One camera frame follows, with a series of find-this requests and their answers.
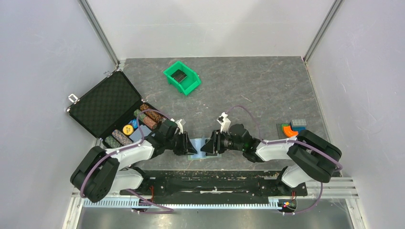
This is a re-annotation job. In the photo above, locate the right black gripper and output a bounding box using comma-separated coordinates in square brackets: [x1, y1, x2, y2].
[200, 129, 245, 154]

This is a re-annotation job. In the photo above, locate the green plastic bin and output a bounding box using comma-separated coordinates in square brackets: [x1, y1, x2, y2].
[163, 61, 201, 96]

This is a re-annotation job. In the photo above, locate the green card holder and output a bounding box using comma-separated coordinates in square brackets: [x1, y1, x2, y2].
[187, 137, 222, 161]

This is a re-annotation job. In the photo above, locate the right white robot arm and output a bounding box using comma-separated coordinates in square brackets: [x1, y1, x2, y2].
[201, 124, 342, 195]

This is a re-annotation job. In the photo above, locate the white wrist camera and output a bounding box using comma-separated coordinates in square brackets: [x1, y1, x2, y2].
[172, 119, 186, 134]
[217, 112, 231, 133]

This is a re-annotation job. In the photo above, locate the black credit card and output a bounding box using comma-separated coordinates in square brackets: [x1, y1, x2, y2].
[171, 69, 187, 83]

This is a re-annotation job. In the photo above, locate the white toothed cable strip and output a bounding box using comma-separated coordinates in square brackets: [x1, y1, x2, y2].
[83, 197, 282, 210]

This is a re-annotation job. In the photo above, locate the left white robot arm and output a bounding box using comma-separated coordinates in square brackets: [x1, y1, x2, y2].
[70, 119, 196, 203]

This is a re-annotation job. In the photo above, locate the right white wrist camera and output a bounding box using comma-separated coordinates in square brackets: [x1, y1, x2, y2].
[217, 112, 231, 133]

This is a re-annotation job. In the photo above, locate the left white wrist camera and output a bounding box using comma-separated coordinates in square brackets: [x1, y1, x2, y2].
[172, 119, 186, 134]

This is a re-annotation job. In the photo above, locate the black poker chip case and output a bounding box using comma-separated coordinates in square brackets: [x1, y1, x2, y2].
[68, 70, 166, 148]

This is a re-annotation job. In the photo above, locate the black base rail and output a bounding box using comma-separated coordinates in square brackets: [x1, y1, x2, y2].
[135, 170, 308, 204]

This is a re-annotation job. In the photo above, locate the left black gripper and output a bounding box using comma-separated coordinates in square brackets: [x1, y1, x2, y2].
[165, 131, 197, 156]

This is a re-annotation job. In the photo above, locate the toy brick assembly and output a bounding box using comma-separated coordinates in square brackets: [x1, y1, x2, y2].
[276, 119, 307, 138]

